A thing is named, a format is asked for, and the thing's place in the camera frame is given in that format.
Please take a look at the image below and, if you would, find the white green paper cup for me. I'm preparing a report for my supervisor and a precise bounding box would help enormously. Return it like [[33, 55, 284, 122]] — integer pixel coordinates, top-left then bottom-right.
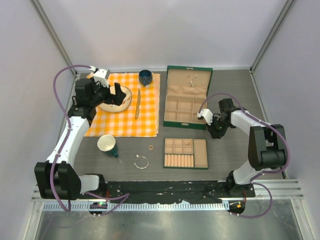
[[97, 134, 119, 158]]

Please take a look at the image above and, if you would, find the silver bangle bracelet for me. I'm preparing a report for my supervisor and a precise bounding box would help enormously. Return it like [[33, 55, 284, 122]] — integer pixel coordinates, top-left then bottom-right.
[[133, 154, 150, 170]]

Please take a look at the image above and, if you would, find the floral ceramic plate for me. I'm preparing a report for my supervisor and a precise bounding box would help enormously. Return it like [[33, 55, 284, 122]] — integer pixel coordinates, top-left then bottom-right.
[[98, 85, 133, 114]]

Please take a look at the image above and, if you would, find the green jewelry box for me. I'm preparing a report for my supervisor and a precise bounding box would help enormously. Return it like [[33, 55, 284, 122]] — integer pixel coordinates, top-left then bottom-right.
[[163, 65, 213, 130]]

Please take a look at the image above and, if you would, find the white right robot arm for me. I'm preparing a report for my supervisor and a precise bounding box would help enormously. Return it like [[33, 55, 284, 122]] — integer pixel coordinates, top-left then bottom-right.
[[197, 98, 289, 198]]

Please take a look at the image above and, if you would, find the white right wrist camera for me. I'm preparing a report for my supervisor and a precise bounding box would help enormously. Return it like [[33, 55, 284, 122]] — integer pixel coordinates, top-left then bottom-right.
[[197, 108, 213, 126]]

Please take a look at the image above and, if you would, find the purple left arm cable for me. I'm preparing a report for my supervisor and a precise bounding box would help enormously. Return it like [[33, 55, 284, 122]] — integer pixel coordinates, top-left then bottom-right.
[[49, 64, 131, 213]]

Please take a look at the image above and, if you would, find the green jewelry tray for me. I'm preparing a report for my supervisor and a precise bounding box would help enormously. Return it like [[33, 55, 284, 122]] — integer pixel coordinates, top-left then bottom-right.
[[163, 138, 209, 170]]

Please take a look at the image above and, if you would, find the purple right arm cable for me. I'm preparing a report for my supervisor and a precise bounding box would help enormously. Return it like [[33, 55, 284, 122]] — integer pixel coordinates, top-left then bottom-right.
[[198, 92, 292, 218]]

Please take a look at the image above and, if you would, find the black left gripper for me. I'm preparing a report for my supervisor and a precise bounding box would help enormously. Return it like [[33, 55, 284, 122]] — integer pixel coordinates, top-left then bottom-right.
[[90, 77, 126, 108]]

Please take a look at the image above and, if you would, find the silver hook in lid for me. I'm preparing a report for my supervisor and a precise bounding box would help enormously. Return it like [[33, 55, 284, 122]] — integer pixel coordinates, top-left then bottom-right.
[[190, 75, 198, 88]]

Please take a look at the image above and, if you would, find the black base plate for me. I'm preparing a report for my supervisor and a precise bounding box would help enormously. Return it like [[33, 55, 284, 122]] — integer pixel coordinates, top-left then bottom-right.
[[91, 180, 256, 205]]

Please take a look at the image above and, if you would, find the orange checkered cloth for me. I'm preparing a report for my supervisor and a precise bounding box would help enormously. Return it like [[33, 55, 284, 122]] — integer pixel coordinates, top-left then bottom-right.
[[85, 73, 161, 137]]

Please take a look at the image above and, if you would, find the white slotted cable duct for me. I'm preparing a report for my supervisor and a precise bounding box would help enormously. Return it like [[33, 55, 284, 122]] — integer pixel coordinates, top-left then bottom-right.
[[41, 201, 230, 211]]

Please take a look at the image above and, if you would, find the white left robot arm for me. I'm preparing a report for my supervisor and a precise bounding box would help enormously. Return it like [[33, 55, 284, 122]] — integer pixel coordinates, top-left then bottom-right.
[[34, 78, 126, 201]]

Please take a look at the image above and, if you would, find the dark blue cup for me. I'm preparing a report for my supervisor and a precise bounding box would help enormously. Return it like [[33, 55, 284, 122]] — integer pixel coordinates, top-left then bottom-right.
[[138, 69, 153, 87]]

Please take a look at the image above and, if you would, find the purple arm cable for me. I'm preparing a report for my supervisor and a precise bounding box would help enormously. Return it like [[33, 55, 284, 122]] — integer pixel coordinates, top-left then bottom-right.
[[198, 92, 292, 218], [49, 64, 131, 213]]

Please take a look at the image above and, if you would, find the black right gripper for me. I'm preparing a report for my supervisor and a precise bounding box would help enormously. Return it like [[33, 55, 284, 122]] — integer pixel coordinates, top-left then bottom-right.
[[205, 117, 233, 141]]

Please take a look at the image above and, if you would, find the gold table knife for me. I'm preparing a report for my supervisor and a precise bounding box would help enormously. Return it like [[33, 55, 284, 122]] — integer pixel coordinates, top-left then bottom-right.
[[134, 89, 141, 120]]

